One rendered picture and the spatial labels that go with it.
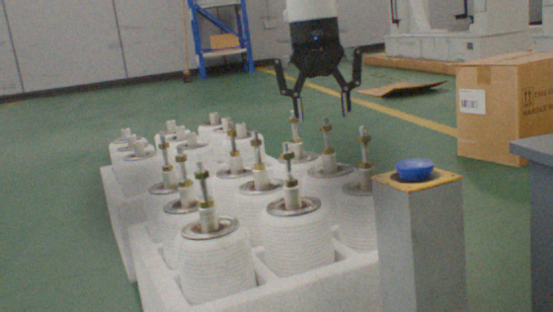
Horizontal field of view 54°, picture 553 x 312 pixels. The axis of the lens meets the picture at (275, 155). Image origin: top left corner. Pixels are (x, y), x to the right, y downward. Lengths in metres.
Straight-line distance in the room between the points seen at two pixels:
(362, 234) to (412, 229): 0.19
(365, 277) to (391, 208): 0.16
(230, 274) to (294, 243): 0.09
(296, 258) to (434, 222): 0.20
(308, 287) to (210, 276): 0.12
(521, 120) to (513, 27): 2.25
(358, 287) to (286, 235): 0.12
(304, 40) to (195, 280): 0.38
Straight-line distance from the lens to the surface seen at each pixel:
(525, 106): 1.73
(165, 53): 6.86
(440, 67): 4.12
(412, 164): 0.60
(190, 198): 0.80
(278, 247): 0.72
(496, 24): 3.87
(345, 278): 0.72
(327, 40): 0.83
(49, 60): 7.00
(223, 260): 0.67
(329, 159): 0.87
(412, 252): 0.59
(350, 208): 0.76
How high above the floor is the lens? 0.49
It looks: 13 degrees down
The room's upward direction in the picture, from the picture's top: 7 degrees counter-clockwise
